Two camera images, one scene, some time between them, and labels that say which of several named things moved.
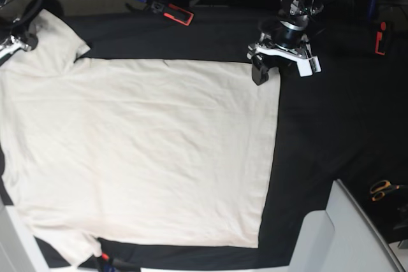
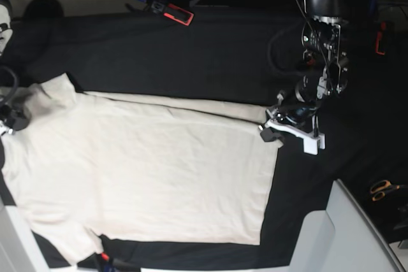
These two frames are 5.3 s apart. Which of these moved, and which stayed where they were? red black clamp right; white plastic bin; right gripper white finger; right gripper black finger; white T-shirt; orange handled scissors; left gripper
Moved: left gripper; right gripper black finger; right gripper white finger
Stayed: white T-shirt; orange handled scissors; white plastic bin; red black clamp right
